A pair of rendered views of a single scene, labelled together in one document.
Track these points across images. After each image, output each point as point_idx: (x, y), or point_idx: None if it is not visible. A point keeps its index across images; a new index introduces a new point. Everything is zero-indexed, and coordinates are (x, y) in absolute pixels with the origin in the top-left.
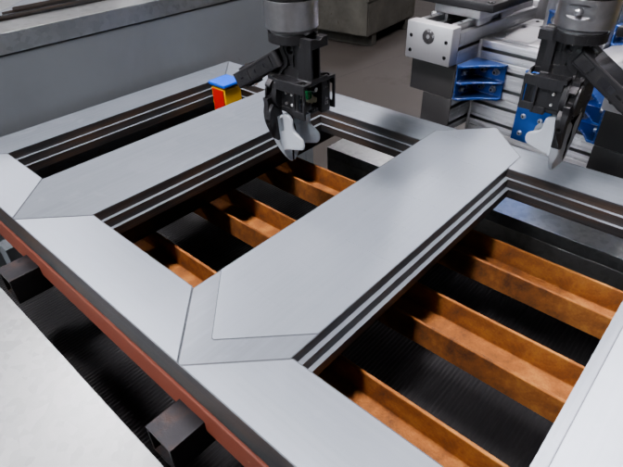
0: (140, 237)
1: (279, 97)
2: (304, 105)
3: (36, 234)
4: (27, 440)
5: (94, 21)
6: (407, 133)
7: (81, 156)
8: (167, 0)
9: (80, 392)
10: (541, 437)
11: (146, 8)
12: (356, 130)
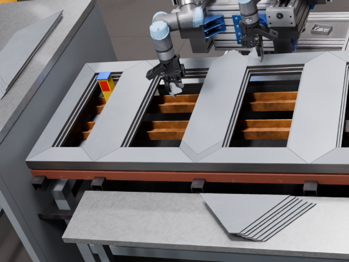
0: None
1: (169, 78)
2: (180, 78)
3: (109, 160)
4: (159, 209)
5: (41, 76)
6: (202, 67)
7: None
8: (57, 49)
9: (160, 195)
10: None
11: (53, 58)
12: None
